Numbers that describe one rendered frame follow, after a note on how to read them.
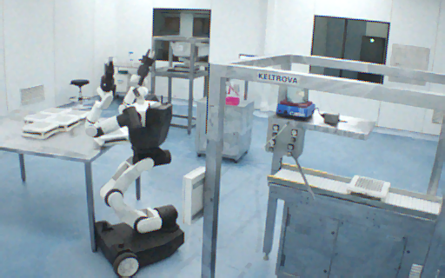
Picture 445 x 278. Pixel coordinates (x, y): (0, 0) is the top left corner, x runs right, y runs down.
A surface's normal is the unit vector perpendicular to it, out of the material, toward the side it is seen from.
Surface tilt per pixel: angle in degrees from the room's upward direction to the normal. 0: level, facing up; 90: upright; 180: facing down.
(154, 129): 90
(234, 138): 90
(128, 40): 90
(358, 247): 90
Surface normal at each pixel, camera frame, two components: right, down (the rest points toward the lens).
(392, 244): -0.47, 0.22
